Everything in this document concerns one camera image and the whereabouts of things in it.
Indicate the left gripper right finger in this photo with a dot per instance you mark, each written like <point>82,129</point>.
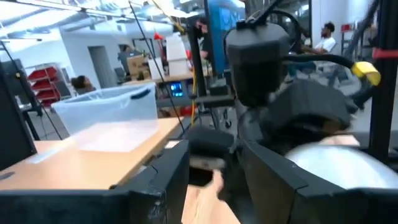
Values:
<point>295,208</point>

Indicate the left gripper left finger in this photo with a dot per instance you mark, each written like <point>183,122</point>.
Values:
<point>149,202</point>

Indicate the person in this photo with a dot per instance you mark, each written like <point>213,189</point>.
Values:
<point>205,43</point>
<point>326,43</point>
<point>81,84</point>

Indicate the light wooden desk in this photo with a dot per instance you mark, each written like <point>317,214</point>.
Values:
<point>77,168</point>

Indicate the clear plastic storage bin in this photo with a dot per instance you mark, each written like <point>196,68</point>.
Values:
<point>105,118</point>

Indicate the blue panel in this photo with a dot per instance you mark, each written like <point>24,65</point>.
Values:
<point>224,31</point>

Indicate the blue lit screen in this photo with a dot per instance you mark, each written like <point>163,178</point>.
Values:
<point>176,89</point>

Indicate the black stand pole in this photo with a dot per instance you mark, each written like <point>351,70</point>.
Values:
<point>196,62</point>

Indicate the thin black rod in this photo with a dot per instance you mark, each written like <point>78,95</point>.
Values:
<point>157,67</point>

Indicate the cardboard box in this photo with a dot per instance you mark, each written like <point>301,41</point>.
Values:
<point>136,65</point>

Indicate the white stacked boxes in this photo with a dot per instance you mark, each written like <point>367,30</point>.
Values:
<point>177,56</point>

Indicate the black monitor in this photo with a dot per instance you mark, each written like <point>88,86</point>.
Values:
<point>12,124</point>

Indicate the red shelf rack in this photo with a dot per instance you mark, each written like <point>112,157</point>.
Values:
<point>43,74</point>

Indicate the red lamp shade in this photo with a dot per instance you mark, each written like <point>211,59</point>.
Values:
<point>158,36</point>

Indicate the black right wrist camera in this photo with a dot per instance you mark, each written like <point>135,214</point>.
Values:
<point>258,62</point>

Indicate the black aluminium frame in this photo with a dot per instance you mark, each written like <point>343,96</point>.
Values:
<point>384,109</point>

